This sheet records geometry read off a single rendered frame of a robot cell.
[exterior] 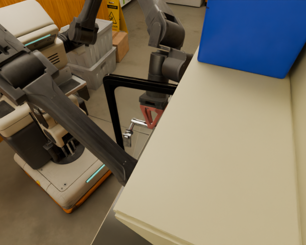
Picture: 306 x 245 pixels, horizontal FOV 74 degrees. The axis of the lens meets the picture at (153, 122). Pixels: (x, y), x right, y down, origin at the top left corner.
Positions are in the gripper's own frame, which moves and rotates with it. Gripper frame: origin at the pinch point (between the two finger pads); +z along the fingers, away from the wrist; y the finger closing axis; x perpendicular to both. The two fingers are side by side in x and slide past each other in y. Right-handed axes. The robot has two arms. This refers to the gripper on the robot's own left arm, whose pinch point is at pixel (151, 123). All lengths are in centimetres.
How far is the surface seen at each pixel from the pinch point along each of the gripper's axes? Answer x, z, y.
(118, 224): 4.2, 33.2, -9.6
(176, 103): -9.5, -18.5, -33.8
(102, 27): 111, -21, 177
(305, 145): -20.0, -18.4, -36.9
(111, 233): 5.3, 34.6, -12.5
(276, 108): -18.9, -19.5, -31.8
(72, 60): 139, 18, 157
